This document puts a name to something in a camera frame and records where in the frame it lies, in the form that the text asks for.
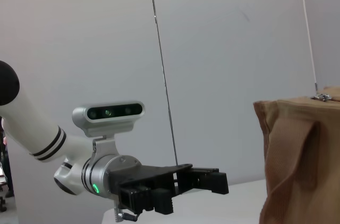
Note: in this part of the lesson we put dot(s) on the silver metal zipper pull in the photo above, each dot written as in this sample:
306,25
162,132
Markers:
322,97

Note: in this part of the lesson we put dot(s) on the person in dark trousers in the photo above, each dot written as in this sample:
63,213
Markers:
6,160

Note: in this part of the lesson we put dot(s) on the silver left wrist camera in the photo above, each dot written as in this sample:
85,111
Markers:
109,117

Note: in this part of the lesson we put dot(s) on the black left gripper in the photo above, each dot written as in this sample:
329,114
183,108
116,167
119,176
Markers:
148,176

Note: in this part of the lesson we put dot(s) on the khaki fabric food bag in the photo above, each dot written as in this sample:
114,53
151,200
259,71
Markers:
300,165

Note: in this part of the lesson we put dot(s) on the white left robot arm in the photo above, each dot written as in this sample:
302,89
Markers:
32,125

